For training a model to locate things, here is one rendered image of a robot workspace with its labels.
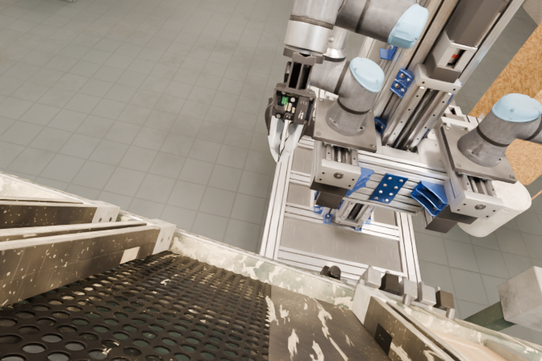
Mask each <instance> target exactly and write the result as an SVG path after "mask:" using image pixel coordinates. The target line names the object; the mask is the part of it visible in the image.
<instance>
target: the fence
mask: <svg viewBox="0 0 542 361"><path fill-rule="evenodd" d="M486 347H487V348H489V349H491V350H492V351H493V352H495V353H496V354H498V355H500V356H502V357H503V358H504V359H506V360H508V361H534V360H532V359H529V358H528V357H527V356H525V355H523V354H521V353H519V352H518V351H516V350H514V349H512V348H511V347H509V346H507V345H506V344H503V343H500V342H495V341H493V340H490V339H487V344H486Z"/></svg>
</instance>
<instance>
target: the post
mask: <svg viewBox="0 0 542 361"><path fill-rule="evenodd" d="M463 321H466V322H470V323H473V324H476V325H479V326H482V327H485V328H487V329H490V330H494V331H497V332H499V331H500V330H504V329H506V328H508V327H511V326H514V325H516V324H515V323H512V322H508V321H506V320H505V319H504V316H503V312H502V306H501V301H499V302H497V303H495V304H493V305H491V306H489V307H487V308H485V309H483V310H481V311H479V312H477V313H475V314H473V315H471V316H469V317H467V318H465V319H463Z"/></svg>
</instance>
